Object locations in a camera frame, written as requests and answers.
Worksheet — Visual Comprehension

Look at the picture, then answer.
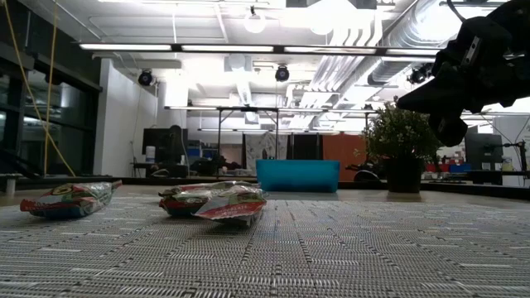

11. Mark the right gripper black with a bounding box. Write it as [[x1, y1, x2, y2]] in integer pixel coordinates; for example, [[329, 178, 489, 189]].
[[396, 0, 530, 148]]

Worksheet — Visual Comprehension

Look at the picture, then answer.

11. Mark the potted green artificial plant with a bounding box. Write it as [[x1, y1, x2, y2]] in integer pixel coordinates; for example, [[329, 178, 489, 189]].
[[362, 101, 443, 195]]

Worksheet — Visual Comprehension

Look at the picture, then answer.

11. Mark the black desk monitor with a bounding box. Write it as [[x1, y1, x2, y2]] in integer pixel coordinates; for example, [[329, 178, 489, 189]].
[[142, 127, 190, 165]]

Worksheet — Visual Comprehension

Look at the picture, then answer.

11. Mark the orange partition panel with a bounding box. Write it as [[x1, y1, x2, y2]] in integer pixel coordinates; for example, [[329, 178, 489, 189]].
[[322, 133, 369, 182]]

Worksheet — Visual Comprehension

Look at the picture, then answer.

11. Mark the grey woven placemat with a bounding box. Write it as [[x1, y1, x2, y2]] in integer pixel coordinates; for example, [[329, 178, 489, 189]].
[[0, 190, 530, 298]]

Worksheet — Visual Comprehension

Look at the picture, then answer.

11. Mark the white patterned board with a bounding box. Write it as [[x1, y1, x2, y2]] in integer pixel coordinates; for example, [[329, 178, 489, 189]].
[[243, 132, 290, 161]]

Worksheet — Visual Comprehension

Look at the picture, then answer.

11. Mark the black office chair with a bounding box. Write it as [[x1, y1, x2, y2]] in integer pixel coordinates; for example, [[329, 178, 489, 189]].
[[345, 163, 386, 183]]

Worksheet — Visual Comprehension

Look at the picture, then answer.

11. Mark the black partition panel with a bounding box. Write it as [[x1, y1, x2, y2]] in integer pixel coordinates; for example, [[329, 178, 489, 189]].
[[291, 132, 324, 161]]

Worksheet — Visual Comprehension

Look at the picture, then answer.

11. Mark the silver ceiling air duct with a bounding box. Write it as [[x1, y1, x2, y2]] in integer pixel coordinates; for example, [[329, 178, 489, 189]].
[[366, 0, 456, 86]]

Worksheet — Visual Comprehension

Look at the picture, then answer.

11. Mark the teal plastic bin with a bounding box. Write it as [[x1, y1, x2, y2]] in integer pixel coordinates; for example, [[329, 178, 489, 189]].
[[254, 158, 341, 194]]

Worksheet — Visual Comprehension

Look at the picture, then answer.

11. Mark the round white ceiling lamp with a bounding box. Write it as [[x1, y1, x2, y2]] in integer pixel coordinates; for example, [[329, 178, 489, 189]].
[[243, 10, 267, 35]]

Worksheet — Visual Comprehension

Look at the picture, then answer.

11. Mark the black metal stand frame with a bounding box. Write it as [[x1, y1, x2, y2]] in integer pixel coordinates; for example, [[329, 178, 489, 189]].
[[215, 106, 281, 166]]

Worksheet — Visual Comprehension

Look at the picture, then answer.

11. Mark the person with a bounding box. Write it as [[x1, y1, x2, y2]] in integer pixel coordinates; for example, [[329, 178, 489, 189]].
[[167, 123, 186, 165]]

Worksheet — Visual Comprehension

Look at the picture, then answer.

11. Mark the yellow extension cable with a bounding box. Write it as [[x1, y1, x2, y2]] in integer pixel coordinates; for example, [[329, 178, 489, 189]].
[[2, 0, 78, 178]]

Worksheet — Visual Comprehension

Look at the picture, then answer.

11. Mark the red green chocolate chip bar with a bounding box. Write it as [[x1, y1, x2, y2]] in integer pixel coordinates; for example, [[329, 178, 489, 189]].
[[19, 179, 123, 220], [158, 180, 261, 219], [192, 184, 268, 228]]

